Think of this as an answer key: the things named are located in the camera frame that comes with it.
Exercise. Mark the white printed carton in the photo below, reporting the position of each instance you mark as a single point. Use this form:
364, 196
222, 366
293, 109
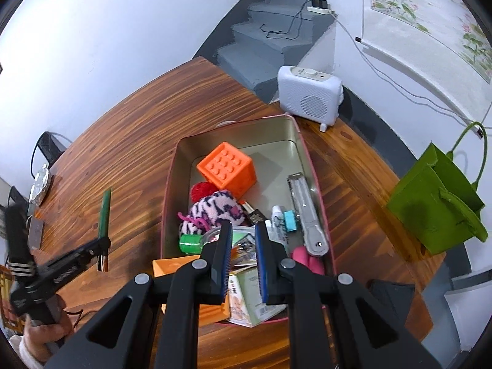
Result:
246, 296

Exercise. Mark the pink tin container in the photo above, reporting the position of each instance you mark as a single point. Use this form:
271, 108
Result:
269, 138

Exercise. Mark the silver nail clipper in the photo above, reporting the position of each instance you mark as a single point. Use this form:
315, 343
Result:
307, 215

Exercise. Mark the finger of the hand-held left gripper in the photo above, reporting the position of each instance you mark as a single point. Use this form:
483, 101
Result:
77, 255

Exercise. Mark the green pen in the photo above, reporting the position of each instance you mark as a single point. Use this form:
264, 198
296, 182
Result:
103, 215

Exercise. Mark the teal binder clip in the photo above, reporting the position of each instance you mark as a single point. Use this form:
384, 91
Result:
290, 221

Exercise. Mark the white power strip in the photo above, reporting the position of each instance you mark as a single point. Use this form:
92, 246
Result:
319, 9

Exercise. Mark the orange studded cube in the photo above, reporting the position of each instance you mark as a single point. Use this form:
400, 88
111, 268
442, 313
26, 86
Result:
226, 169

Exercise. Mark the black metal chair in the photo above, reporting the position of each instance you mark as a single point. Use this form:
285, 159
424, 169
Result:
48, 146

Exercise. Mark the green cap sanitizer bottle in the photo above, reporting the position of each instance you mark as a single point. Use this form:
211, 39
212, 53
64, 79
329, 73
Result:
190, 244

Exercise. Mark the orange embossed square block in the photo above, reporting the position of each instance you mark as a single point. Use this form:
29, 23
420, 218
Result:
173, 267

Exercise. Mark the pink plush toy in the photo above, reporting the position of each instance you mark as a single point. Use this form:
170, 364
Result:
307, 259

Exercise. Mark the person's left hand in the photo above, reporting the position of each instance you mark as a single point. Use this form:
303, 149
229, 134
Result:
46, 334

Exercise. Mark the red fuzzy ball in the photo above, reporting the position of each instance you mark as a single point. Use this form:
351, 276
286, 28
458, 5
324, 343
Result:
201, 191

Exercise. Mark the black plug charger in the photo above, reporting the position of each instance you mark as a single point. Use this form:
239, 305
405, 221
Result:
321, 0

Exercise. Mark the painted wall scroll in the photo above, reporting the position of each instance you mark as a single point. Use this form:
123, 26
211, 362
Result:
422, 7

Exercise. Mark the green felt bag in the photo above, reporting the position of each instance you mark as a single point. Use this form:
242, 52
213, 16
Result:
434, 203

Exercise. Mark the person's left forearm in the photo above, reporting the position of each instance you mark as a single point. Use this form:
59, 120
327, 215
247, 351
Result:
25, 353

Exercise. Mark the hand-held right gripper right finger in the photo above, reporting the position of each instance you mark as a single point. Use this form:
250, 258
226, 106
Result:
261, 261

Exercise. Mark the white space heater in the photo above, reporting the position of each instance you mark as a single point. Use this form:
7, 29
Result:
307, 96

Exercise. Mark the grey rectangular box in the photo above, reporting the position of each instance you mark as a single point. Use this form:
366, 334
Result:
35, 232

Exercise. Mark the grey stairs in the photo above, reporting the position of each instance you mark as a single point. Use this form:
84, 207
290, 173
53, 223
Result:
265, 42

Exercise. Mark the orange patterned packet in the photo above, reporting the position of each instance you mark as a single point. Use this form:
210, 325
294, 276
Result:
4, 296

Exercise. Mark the foil dish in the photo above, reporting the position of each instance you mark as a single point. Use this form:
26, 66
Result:
40, 184

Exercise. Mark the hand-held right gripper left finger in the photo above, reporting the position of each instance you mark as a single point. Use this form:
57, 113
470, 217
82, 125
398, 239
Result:
226, 253

